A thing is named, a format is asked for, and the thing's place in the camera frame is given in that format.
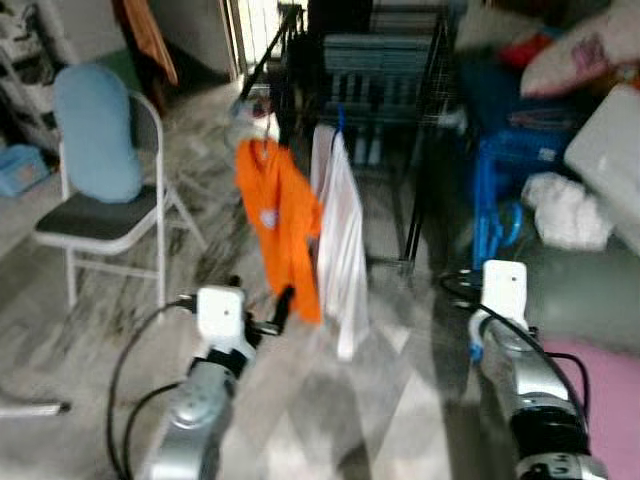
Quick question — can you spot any blue plastic hanger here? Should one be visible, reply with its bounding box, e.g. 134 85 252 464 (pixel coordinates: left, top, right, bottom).
468 140 523 363

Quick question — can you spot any orange shirt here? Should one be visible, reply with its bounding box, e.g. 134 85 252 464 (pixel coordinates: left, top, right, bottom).
235 138 324 326

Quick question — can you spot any white shirt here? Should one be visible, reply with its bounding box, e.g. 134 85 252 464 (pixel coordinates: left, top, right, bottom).
310 125 371 361

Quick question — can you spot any white grey folding chair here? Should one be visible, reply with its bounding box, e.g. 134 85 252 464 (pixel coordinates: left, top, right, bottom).
35 90 208 311

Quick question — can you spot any blue cushion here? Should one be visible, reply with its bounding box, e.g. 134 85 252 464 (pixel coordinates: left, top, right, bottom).
53 63 144 204

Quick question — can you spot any blue plastic bin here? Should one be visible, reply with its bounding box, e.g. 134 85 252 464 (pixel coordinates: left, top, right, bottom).
0 143 49 198

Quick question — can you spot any green leather sofa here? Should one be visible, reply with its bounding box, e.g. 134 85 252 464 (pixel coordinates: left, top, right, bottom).
510 230 640 351

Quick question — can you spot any white plastic storage box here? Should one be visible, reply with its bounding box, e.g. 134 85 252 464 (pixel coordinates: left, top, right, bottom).
565 85 640 251

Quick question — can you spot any black metal drying rack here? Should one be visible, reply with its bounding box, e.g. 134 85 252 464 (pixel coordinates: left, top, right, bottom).
240 0 471 276

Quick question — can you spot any hanging orange cloth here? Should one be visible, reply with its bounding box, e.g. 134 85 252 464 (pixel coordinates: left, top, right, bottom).
120 0 179 86

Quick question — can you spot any pink mat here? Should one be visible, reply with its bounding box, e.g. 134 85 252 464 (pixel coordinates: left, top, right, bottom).
545 338 640 480

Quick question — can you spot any crumpled white cloth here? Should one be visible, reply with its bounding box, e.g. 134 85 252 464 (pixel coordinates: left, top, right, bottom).
522 172 613 251

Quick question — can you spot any blue suitcase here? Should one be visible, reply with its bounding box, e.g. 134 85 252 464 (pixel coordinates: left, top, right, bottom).
465 60 586 191

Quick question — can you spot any grey shelf rack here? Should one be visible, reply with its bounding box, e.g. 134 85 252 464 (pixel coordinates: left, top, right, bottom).
0 0 61 151

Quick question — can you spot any white pink rabbit pillow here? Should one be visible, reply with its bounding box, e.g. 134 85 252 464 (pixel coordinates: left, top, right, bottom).
520 15 640 99

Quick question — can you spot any red orange cloth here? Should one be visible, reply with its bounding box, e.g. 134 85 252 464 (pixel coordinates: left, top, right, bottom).
500 35 551 69

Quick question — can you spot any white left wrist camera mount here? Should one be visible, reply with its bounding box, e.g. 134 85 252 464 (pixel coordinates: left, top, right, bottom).
195 285 248 346

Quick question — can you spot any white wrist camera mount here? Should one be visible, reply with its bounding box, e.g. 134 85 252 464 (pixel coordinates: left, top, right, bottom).
195 285 248 346
482 260 529 326

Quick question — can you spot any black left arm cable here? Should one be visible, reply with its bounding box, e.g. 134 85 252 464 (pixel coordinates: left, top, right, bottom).
108 298 201 480

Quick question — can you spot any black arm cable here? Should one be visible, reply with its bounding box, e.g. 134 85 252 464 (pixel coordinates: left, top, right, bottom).
440 272 591 421
108 298 201 480

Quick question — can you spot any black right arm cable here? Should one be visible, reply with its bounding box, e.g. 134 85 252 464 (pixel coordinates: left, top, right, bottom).
440 272 591 421

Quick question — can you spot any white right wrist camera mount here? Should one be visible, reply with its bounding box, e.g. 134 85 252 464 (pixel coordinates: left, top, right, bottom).
482 260 529 326

